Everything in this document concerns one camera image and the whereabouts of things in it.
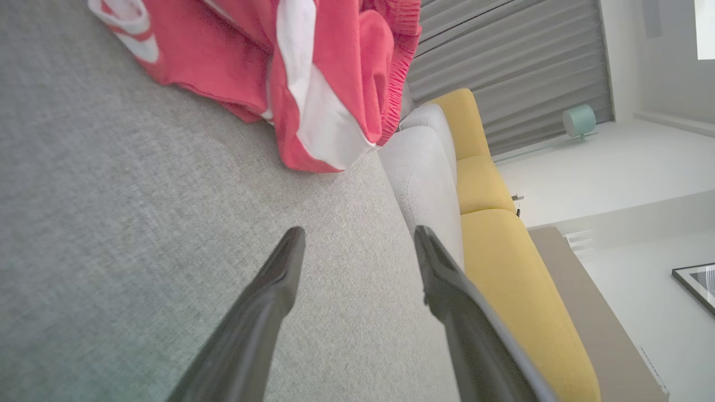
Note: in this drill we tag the teal cylindrical lamp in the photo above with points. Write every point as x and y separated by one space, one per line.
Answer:
578 120

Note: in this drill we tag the grey sofa chaise seat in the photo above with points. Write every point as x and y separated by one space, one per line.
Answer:
111 223

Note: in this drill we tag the large yellow sofa back cushion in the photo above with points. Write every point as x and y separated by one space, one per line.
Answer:
519 290

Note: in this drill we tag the beige ledge behind sofa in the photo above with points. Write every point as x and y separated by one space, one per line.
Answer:
592 324

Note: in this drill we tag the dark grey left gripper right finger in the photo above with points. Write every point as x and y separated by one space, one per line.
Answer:
469 335

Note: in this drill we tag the black framed picture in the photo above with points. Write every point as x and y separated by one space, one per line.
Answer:
701 282

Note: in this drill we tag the grey pleated curtain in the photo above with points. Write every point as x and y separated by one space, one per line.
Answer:
503 56

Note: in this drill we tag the grey sofa seat cushion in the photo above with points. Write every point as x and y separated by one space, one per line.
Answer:
433 120
424 190

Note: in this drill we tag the red and white sports garment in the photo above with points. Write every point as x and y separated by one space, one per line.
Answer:
223 56

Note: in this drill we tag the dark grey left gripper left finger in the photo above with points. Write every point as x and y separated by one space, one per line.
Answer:
251 329

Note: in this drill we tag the yellow sofa armrest end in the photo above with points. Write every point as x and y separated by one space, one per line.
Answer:
463 123

